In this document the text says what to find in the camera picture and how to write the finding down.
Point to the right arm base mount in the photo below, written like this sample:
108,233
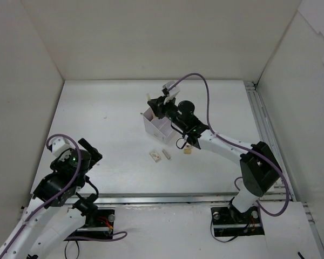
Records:
226,227

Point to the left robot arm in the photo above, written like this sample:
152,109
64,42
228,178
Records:
56,209

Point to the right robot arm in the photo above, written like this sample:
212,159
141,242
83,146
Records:
259,168

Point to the white three-compartment organizer box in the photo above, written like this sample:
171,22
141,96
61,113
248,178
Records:
159,128

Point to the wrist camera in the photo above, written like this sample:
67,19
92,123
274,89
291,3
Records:
170,91
58,145

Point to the white eraser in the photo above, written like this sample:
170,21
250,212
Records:
167,154

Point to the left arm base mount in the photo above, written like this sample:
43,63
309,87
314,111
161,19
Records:
99,222

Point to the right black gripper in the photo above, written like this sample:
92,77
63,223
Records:
159,105

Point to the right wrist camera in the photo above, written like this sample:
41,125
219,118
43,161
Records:
170,91

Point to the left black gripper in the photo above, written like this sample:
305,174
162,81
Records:
91,150

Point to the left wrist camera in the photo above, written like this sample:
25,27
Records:
58,145

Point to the staples box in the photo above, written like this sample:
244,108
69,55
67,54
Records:
155,156

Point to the aluminium frame rail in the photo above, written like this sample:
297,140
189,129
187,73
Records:
267,135

